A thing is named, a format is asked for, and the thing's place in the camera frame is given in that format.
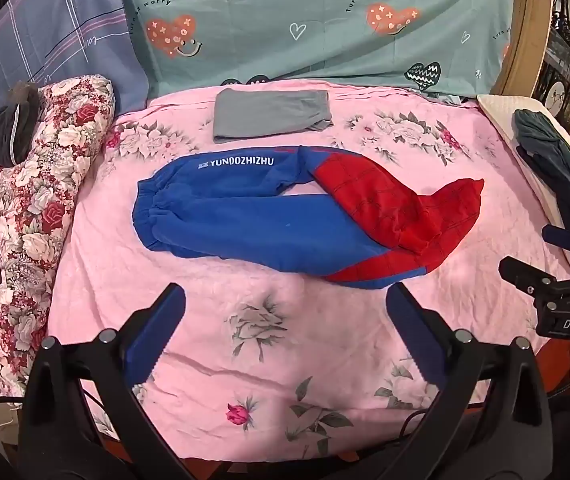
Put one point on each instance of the folded grey pants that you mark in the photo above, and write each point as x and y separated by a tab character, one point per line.
270	112

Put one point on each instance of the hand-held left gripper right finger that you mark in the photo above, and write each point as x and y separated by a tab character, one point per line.
415	332

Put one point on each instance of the pink floral bed sheet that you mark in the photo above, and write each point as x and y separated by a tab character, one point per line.
275	340

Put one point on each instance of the blue-grey plaid cloth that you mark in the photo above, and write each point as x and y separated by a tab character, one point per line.
60	35

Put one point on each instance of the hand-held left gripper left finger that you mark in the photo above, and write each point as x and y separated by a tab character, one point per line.
157	332

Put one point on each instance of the teal heart-print cloth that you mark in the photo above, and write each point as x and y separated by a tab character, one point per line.
325	25

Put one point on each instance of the wooden furniture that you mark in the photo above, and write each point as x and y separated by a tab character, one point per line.
522	35

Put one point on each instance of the dark jacket with fur trim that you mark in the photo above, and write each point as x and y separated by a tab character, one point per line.
7	132

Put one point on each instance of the dark teal garment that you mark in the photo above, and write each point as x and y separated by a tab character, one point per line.
555	160

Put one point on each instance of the red floral quilt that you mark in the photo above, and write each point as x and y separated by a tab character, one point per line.
40	200

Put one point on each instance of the blue and red pants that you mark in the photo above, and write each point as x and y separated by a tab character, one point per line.
285	225

